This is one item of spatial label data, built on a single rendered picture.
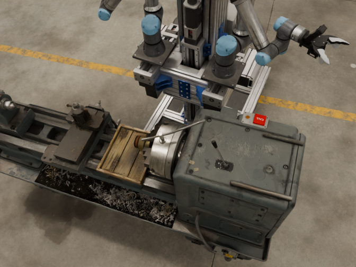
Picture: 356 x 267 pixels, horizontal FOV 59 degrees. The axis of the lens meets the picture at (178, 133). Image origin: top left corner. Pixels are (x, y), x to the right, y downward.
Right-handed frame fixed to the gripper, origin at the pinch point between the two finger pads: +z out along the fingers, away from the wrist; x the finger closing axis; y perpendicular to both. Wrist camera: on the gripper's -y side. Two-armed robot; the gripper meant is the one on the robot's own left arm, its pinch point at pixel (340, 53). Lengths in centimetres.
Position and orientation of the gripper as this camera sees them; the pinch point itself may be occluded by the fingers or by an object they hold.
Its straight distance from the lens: 167.5
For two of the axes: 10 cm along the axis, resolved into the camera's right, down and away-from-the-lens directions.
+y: 1.5, 4.4, 8.8
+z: 6.9, 6.0, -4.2
